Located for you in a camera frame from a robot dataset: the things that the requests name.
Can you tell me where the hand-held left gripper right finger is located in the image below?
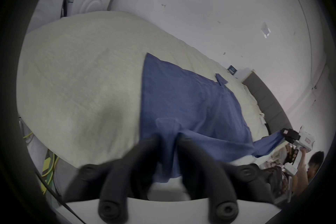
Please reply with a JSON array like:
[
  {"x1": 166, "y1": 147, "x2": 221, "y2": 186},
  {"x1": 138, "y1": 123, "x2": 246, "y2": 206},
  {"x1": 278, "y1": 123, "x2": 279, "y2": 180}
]
[{"x1": 176, "y1": 134, "x2": 275, "y2": 224}]

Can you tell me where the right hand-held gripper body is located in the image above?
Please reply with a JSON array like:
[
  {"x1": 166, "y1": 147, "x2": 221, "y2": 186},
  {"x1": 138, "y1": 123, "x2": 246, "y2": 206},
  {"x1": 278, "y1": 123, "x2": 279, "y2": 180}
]
[{"x1": 285, "y1": 126, "x2": 316, "y2": 177}]

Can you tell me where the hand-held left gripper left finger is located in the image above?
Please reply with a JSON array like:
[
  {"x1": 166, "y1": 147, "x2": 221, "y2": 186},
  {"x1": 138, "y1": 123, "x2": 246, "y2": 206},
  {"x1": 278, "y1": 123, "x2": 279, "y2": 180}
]
[{"x1": 64, "y1": 136, "x2": 161, "y2": 223}]

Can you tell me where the dark blue shirt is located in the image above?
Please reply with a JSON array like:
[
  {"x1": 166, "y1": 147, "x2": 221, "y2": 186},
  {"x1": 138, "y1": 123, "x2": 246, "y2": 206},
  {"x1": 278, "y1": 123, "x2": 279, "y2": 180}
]
[{"x1": 140, "y1": 52, "x2": 284, "y2": 184}]

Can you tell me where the person's right forearm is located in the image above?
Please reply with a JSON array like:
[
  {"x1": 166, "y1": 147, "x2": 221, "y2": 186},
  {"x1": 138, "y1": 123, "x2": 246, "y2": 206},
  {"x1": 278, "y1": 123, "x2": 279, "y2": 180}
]
[{"x1": 293, "y1": 154, "x2": 310, "y2": 195}]

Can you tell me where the grey padded headboard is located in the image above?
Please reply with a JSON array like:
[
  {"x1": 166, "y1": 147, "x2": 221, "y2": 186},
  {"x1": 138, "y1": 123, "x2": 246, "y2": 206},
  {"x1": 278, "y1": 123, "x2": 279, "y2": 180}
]
[{"x1": 242, "y1": 71, "x2": 293, "y2": 134}]

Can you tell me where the person's body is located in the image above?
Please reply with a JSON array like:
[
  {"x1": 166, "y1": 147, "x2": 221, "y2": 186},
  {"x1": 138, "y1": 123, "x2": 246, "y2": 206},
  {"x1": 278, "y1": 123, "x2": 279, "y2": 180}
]
[{"x1": 258, "y1": 143, "x2": 325, "y2": 204}]

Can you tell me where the bed with beige sheet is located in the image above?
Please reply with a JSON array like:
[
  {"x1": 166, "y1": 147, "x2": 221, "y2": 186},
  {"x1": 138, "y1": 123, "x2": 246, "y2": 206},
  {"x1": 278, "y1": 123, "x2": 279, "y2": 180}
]
[{"x1": 16, "y1": 11, "x2": 271, "y2": 169}]

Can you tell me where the black cable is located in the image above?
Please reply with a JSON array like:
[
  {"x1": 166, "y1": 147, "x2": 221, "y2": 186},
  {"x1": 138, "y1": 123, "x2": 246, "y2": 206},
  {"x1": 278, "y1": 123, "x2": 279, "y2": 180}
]
[{"x1": 35, "y1": 170, "x2": 86, "y2": 224}]

